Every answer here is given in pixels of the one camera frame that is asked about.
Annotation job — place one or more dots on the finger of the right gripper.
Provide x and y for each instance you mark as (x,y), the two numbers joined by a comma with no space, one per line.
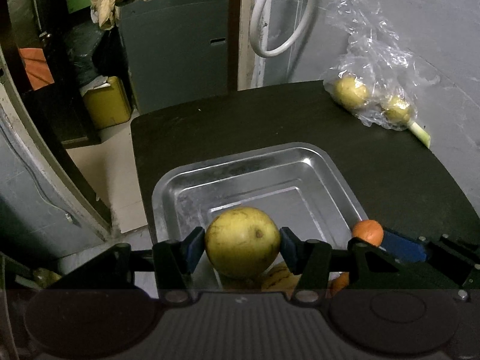
(405,249)

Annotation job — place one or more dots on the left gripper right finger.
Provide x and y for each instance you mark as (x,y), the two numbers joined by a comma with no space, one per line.
(314,260)

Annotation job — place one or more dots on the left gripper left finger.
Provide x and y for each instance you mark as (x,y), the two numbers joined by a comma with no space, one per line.
(172,262)

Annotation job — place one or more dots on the brown striped fruit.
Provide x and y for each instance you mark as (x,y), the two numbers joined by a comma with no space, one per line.
(280,279)

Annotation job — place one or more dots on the small orange tomato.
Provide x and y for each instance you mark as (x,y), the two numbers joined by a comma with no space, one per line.
(370,231)

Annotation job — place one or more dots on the yellow pear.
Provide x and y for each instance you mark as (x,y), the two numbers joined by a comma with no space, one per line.
(242,242)

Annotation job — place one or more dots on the metal tray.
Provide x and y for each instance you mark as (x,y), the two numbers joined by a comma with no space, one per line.
(297,185)

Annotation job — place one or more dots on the orange tangerine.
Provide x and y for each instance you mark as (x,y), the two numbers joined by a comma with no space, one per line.
(339,284)

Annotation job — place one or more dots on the green leek stalk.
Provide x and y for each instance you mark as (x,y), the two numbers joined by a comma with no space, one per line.
(419,132)

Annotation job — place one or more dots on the right bagged pear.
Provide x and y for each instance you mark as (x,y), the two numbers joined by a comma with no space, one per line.
(397,110)

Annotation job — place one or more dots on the bagged pear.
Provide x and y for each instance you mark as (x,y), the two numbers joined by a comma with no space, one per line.
(397,110)
(350,92)

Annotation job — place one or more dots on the left bagged pear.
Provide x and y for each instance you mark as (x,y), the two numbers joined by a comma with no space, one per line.
(350,92)

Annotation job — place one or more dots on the yellow jerry can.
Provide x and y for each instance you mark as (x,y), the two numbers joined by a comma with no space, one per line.
(105,99)

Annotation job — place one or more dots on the clear plastic bag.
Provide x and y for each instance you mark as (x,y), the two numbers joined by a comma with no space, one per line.
(375,56)

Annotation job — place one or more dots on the dark grey cabinet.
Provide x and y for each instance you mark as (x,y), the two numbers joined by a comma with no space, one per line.
(176,50)

